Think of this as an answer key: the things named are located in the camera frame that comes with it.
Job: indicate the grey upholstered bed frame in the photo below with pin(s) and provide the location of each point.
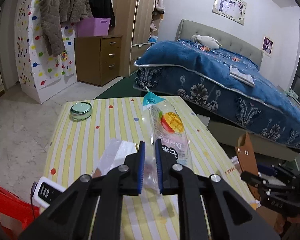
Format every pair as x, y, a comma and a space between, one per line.
224, 130

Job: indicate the brown drawer cabinet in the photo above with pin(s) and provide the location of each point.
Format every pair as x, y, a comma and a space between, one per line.
97, 59

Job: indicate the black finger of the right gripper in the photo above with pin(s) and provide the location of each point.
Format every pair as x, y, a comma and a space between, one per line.
254, 182

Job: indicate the white pillow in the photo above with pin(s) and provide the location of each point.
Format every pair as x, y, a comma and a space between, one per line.
207, 41

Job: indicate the wooden wardrobe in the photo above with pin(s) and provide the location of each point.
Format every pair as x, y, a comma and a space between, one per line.
136, 23

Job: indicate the brown leather case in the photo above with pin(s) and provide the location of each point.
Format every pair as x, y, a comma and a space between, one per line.
246, 157

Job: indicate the white stocking package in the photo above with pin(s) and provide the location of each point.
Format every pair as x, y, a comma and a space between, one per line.
114, 155

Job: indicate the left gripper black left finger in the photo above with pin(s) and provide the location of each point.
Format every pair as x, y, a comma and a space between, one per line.
90, 208

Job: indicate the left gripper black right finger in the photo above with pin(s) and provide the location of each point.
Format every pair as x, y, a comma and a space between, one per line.
208, 207

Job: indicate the red plastic stool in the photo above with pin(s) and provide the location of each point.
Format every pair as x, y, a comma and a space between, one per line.
15, 214

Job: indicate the grey quilted jacket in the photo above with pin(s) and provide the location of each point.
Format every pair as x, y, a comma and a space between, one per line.
56, 12

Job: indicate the polka dot white cabinet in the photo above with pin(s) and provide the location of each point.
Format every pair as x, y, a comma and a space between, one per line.
41, 76

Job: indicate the purple plastic basket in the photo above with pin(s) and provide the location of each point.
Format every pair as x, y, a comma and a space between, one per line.
93, 27

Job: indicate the blue floral blanket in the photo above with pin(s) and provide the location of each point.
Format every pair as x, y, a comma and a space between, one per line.
202, 76

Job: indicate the small purple wall picture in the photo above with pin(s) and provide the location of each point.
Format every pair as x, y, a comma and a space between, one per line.
267, 46

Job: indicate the large wall poster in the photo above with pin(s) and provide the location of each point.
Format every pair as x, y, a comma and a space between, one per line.
231, 9

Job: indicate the white mobile router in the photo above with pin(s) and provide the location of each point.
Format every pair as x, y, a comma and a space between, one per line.
45, 191

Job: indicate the green round tin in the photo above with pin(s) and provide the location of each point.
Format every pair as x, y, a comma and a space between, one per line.
81, 111

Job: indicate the cardboard sheet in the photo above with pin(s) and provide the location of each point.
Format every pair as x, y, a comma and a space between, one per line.
274, 219

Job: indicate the folded white cloth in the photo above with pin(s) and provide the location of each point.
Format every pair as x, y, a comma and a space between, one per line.
243, 78

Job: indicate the mango snack bag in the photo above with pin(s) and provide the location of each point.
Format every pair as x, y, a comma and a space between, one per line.
162, 121

